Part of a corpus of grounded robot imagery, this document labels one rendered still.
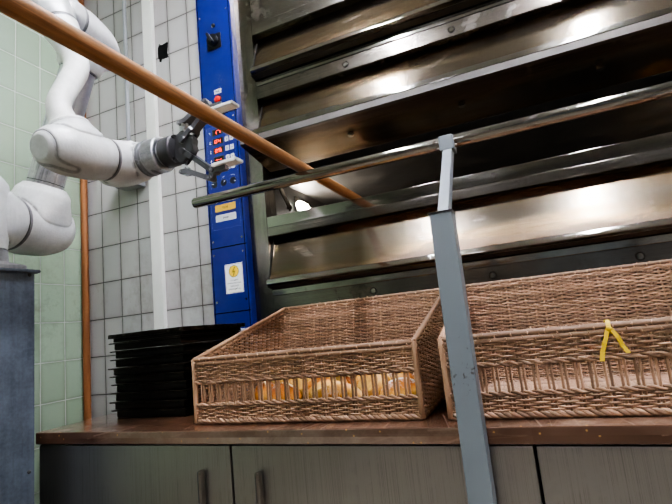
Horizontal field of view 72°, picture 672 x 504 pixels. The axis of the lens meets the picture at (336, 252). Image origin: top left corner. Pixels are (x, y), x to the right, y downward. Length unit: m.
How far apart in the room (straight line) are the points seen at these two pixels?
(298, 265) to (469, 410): 0.91
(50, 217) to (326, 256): 0.83
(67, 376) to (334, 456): 1.41
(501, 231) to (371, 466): 0.77
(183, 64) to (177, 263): 0.81
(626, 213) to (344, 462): 0.95
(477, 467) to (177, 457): 0.66
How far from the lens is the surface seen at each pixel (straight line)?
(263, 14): 1.99
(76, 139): 1.17
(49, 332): 2.13
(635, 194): 1.47
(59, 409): 2.16
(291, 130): 1.54
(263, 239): 1.67
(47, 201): 1.60
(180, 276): 1.88
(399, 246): 1.46
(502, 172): 1.46
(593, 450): 0.89
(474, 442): 0.84
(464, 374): 0.82
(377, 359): 0.97
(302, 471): 1.02
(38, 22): 0.73
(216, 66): 1.97
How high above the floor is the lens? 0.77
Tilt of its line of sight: 9 degrees up
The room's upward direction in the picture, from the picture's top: 6 degrees counter-clockwise
